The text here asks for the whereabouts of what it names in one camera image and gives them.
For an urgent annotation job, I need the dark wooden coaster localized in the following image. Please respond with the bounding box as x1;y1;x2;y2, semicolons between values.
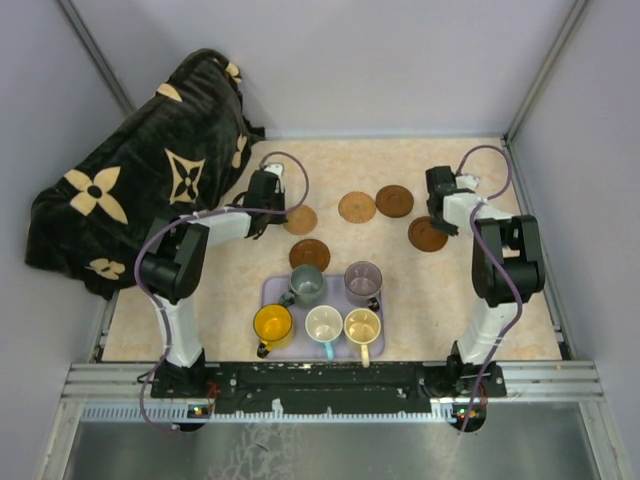
289;239;331;272
375;185;414;218
408;216;448;253

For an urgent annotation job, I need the light woven rattan coaster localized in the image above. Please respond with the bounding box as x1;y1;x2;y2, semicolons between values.
283;205;318;236

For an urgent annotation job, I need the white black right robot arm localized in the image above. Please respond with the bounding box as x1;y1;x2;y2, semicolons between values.
425;166;546;396

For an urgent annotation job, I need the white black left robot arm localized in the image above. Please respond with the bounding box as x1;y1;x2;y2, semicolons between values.
139;163;286;397

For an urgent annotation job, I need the black floral blanket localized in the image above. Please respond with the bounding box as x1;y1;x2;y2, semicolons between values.
24;49;264;299

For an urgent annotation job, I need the purple ceramic mug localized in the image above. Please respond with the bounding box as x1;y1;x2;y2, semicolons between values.
344;261;383;312

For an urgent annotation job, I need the grey ceramic mug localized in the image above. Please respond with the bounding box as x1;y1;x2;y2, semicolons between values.
278;264;326;308

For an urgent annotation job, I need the cream ceramic mug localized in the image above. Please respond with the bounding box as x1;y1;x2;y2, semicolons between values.
343;308;382;368

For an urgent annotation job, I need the yellow ceramic mug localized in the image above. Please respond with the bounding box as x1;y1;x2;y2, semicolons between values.
253;304;295;359

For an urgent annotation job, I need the lavender plastic tray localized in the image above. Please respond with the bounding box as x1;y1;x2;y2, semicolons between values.
261;274;359;361

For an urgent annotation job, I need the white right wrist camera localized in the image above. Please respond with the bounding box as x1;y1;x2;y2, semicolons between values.
455;174;480;192

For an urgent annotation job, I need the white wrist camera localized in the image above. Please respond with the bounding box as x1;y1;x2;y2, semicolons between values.
455;174;480;192
261;162;285;193

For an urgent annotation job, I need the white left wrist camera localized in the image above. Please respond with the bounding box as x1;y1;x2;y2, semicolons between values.
261;162;285;193

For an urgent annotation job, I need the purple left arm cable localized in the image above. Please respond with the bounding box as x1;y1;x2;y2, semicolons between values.
135;151;310;435

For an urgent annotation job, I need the white mug blue handle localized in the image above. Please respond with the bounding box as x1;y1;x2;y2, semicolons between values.
305;305;343;361

